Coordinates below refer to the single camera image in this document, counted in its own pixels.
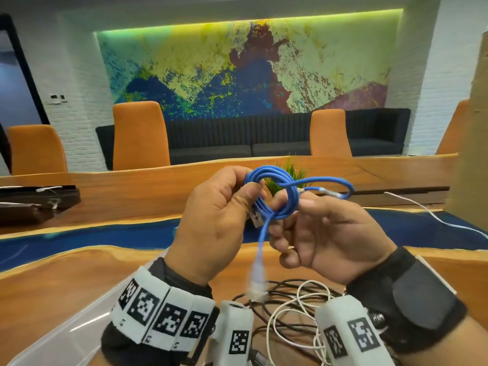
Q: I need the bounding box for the green potted plant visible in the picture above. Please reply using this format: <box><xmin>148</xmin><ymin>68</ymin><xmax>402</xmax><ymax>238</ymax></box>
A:
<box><xmin>265</xmin><ymin>156</ymin><xmax>309</xmax><ymax>195</ymax></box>

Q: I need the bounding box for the clear plastic organizer box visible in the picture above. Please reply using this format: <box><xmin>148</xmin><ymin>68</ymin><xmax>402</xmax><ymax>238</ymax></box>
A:
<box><xmin>7</xmin><ymin>247</ymin><xmax>170</xmax><ymax>366</ymax></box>

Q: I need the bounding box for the person's right forearm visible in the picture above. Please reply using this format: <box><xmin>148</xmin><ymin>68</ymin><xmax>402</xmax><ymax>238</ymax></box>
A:
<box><xmin>392</xmin><ymin>316</ymin><xmax>488</xmax><ymax>366</ymax></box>

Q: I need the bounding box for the person's left hand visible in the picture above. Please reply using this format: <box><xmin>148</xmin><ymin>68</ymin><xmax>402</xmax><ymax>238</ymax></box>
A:
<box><xmin>164</xmin><ymin>165</ymin><xmax>267</xmax><ymax>287</ymax></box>

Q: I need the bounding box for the black door frame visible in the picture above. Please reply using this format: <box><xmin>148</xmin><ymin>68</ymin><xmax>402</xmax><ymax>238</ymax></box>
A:
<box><xmin>0</xmin><ymin>13</ymin><xmax>50</xmax><ymax>172</ymax></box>

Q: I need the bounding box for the person's right hand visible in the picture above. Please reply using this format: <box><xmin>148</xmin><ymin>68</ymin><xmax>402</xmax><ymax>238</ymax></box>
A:
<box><xmin>268</xmin><ymin>192</ymin><xmax>398</xmax><ymax>286</ymax></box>

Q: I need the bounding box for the tall orange chair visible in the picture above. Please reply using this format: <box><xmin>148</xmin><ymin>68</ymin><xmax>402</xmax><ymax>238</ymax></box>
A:
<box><xmin>112</xmin><ymin>101</ymin><xmax>171</xmax><ymax>171</ymax></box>

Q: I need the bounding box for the colourful abstract wall painting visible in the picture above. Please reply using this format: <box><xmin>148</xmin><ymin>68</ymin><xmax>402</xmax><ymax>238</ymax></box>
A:
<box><xmin>95</xmin><ymin>9</ymin><xmax>404</xmax><ymax>120</ymax></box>

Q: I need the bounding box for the long thin white cable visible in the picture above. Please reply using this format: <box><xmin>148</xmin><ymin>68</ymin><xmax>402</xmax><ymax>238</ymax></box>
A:
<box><xmin>384</xmin><ymin>191</ymin><xmax>488</xmax><ymax>240</ymax></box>

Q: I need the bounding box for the black sofa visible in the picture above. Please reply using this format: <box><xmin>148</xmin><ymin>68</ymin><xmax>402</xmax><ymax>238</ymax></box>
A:
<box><xmin>95</xmin><ymin>107</ymin><xmax>412</xmax><ymax>171</ymax></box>

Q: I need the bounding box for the dark brown leather case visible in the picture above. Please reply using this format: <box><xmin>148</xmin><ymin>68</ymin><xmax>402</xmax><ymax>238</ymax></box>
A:
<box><xmin>0</xmin><ymin>185</ymin><xmax>82</xmax><ymax>227</ymax></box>

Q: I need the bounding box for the blue cable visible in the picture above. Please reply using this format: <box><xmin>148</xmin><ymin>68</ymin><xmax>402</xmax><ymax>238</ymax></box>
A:
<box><xmin>243</xmin><ymin>165</ymin><xmax>355</xmax><ymax>301</ymax></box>

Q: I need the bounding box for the brown cardboard sheet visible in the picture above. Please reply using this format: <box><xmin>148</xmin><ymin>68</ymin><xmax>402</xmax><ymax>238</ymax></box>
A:
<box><xmin>446</xmin><ymin>30</ymin><xmax>488</xmax><ymax>231</ymax></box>

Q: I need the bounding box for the black left wristband with markers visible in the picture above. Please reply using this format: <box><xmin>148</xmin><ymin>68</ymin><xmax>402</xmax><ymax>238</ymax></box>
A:
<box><xmin>101</xmin><ymin>257</ymin><xmax>221</xmax><ymax>366</ymax></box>

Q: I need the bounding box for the black right wristband with marker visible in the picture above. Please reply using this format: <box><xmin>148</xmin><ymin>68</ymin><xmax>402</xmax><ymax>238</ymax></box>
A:
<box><xmin>346</xmin><ymin>246</ymin><xmax>469</xmax><ymax>355</ymax></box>

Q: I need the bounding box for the pile of cables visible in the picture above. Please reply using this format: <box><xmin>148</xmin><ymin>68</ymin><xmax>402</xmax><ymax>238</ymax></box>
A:
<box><xmin>205</xmin><ymin>279</ymin><xmax>344</xmax><ymax>366</ymax></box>

